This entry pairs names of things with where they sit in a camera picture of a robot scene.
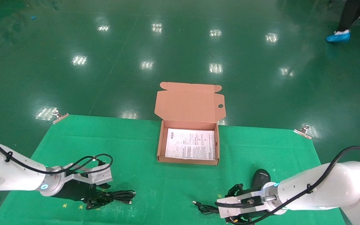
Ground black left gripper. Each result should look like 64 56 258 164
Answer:
57 181 112 210

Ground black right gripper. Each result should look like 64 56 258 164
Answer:
225 184 272 225

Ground black data cable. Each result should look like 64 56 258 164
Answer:
86 189 136 210

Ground black wired mouse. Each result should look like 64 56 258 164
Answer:
192 169 271 215

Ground brown cardboard box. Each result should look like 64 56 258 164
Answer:
154 82 226 166

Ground green table mat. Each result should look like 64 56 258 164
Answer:
0 115 345 225

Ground white printed leaflet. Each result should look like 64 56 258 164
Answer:
165 128 216 160

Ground metal table clamp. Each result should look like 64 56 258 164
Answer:
293 125 312 140
52 108 69 125

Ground person with blue shoe cover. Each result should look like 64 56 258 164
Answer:
326 0 360 43

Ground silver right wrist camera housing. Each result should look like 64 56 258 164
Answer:
217 190 265 219

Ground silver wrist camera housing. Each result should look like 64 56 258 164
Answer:
217 190 265 219
62 162 113 188

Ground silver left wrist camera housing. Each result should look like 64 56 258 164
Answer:
62 162 113 188

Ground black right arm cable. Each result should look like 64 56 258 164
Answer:
214 146 360 224

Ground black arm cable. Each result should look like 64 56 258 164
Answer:
0 131 114 176
214 146 360 224

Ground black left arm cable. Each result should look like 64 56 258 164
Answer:
0 131 114 176

